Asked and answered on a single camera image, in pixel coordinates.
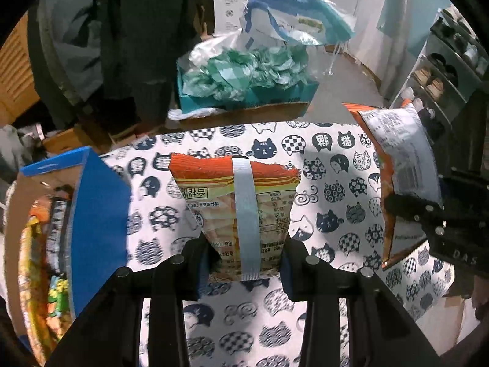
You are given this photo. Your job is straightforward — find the wooden louvered door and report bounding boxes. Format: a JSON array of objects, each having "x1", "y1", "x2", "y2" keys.
[{"x1": 0, "y1": 12, "x2": 40, "y2": 125}]

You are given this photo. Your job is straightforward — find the small black snack bag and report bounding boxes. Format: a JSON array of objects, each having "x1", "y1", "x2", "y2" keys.
[{"x1": 46, "y1": 197, "x2": 71, "y2": 275}]

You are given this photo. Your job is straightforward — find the white orange snack bag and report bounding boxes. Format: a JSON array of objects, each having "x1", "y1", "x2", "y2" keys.
[{"x1": 344, "y1": 103, "x2": 443, "y2": 269}]

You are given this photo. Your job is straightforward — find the green snack bag in box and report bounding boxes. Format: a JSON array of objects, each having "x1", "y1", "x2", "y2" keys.
[{"x1": 47, "y1": 274, "x2": 71, "y2": 321}]

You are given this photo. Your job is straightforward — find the cat pattern tablecloth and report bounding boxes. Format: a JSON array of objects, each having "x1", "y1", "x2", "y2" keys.
[{"x1": 104, "y1": 121, "x2": 454, "y2": 366}]

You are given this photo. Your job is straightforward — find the blue cardboard box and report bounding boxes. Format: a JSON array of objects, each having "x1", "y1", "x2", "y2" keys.
[{"x1": 3, "y1": 145, "x2": 133, "y2": 352}]

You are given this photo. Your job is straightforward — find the long yellow chip pack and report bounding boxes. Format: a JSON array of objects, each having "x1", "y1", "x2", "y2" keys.
[{"x1": 18, "y1": 215, "x2": 53, "y2": 366}]

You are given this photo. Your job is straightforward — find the blue white plastic bag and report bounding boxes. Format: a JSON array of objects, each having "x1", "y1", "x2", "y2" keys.
[{"x1": 241, "y1": 0, "x2": 356, "y2": 46}]

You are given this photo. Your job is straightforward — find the hanging dark clothes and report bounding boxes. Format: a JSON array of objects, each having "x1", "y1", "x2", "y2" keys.
[{"x1": 28, "y1": 0, "x2": 199, "y2": 134}]

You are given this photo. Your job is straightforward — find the orange chip snack bag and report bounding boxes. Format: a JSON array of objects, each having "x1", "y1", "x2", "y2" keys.
[{"x1": 169, "y1": 153, "x2": 301, "y2": 282}]

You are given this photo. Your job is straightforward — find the shoe rack with shoes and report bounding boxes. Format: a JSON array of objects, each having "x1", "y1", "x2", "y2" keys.
[{"x1": 390, "y1": 5, "x2": 488, "y2": 128}]

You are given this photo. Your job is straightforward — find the teal box with green bags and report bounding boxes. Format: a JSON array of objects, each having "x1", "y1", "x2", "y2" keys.
[{"x1": 168, "y1": 32, "x2": 325, "y2": 122}]

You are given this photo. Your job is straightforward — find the grey cloth pile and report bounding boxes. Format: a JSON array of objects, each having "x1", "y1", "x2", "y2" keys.
[{"x1": 0, "y1": 123, "x2": 47, "y2": 184}]

